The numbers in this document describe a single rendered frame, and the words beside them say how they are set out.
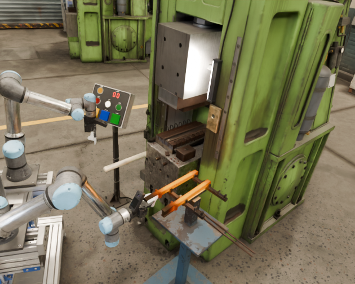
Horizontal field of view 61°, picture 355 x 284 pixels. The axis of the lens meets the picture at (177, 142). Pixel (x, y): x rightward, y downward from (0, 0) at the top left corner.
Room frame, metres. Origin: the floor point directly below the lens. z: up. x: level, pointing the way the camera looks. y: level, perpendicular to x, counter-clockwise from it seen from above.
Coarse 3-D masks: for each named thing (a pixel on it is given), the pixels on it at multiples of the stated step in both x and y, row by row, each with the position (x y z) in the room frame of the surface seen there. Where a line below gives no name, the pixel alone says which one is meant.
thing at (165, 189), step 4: (192, 172) 1.51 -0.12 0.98; (196, 172) 1.52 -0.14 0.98; (184, 176) 1.47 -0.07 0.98; (188, 176) 1.47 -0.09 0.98; (192, 176) 1.49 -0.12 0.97; (176, 180) 1.42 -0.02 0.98; (180, 180) 1.42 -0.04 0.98; (184, 180) 1.44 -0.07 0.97; (168, 184) 1.38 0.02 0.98; (172, 184) 1.38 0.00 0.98; (176, 184) 1.39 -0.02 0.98; (164, 188) 1.34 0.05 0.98; (168, 188) 1.34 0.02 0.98; (172, 188) 1.36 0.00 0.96; (156, 192) 1.29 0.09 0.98; (160, 192) 1.29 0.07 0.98; (164, 192) 1.31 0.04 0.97; (148, 196) 1.25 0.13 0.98; (152, 196) 1.25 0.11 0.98; (160, 196) 1.28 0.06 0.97; (148, 200) 1.23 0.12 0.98
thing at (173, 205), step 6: (198, 186) 1.39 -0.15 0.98; (204, 186) 1.40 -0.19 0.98; (192, 192) 1.33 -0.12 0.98; (198, 192) 1.36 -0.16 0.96; (180, 198) 1.27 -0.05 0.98; (186, 198) 1.27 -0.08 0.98; (168, 204) 1.20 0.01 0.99; (174, 204) 1.20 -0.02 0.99; (180, 204) 1.24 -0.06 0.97; (162, 210) 1.15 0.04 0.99; (168, 210) 1.18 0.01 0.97; (174, 210) 1.20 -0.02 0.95
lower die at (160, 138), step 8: (176, 128) 2.05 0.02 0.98; (184, 128) 2.05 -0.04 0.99; (160, 136) 1.89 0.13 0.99; (168, 136) 1.88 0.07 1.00; (184, 136) 1.92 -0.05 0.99; (192, 136) 1.94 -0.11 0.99; (200, 136) 1.98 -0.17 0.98; (160, 144) 1.89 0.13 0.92; (168, 144) 1.82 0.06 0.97; (184, 144) 1.87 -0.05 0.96
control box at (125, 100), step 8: (96, 88) 2.22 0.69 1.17; (104, 88) 2.20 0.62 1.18; (112, 88) 2.19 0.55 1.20; (96, 96) 2.19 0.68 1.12; (104, 96) 2.17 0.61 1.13; (112, 96) 2.15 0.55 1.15; (120, 96) 2.13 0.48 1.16; (128, 96) 2.12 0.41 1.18; (96, 104) 2.15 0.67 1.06; (104, 104) 2.13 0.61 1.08; (112, 104) 2.12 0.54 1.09; (120, 104) 2.10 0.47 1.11; (128, 104) 2.10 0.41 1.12; (112, 112) 2.08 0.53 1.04; (120, 112) 2.07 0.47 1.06; (128, 112) 2.10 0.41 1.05; (120, 120) 2.03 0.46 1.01
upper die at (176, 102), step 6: (162, 90) 1.90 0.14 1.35; (162, 96) 1.90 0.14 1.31; (168, 96) 1.85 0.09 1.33; (174, 96) 1.81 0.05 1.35; (198, 96) 1.92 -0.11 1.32; (204, 96) 1.96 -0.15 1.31; (168, 102) 1.85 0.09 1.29; (174, 102) 1.81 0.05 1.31; (180, 102) 1.81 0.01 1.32; (186, 102) 1.84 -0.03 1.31; (192, 102) 1.88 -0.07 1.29; (198, 102) 1.93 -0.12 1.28; (174, 108) 1.80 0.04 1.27; (180, 108) 1.81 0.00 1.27
